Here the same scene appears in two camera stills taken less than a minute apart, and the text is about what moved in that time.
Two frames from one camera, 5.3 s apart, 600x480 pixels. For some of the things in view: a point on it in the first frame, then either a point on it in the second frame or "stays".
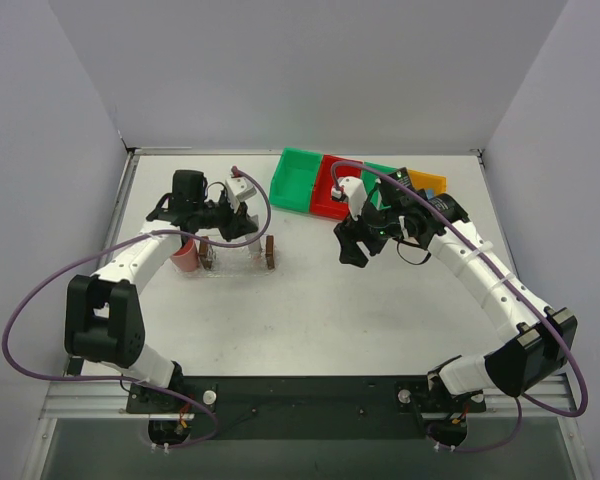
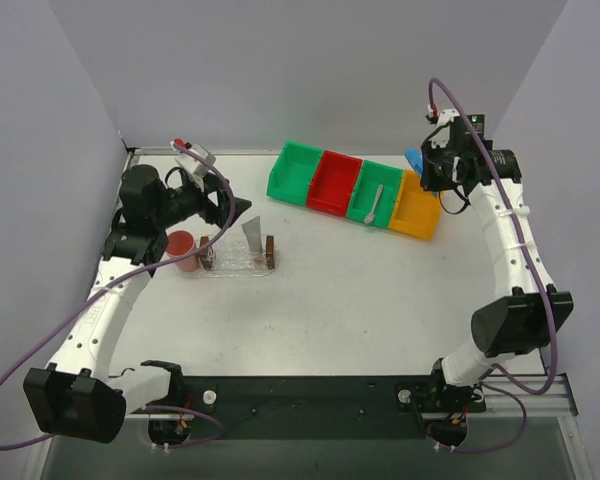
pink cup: (187, 257) stays
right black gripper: (359, 239) → (434, 170)
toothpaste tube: (254, 250) stays
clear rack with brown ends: (210, 256) stays
